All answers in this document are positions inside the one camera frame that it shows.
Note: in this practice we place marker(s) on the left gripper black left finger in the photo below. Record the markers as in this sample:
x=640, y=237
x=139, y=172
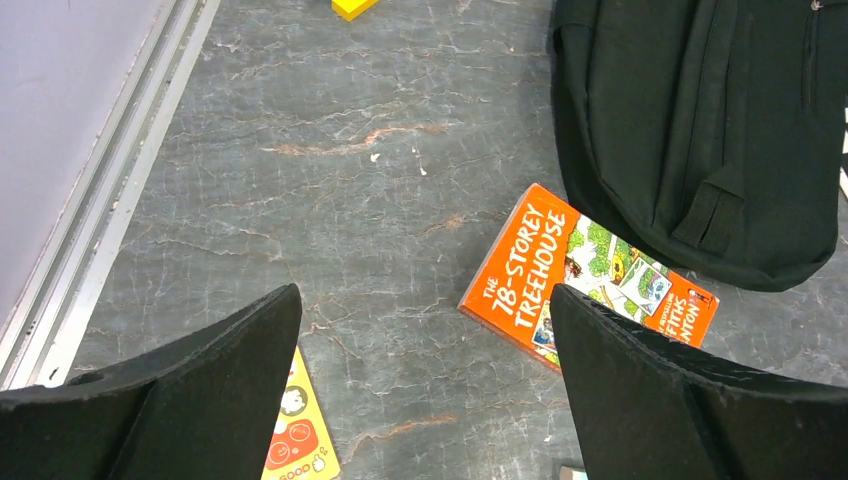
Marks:
x=203, y=406

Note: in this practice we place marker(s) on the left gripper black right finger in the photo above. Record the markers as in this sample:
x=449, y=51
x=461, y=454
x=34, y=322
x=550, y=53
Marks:
x=646, y=406

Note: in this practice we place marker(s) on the teal paperback book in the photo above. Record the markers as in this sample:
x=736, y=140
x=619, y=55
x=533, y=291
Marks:
x=569, y=471

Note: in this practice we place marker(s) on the black student backpack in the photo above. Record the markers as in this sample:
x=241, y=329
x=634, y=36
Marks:
x=708, y=134

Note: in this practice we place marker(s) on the orange treehouse book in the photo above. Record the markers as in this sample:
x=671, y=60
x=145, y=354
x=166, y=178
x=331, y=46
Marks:
x=546, y=242

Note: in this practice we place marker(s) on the yellow toy block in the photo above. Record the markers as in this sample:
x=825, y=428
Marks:
x=351, y=9

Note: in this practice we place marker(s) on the aluminium frame rail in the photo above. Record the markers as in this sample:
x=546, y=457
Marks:
x=50, y=319

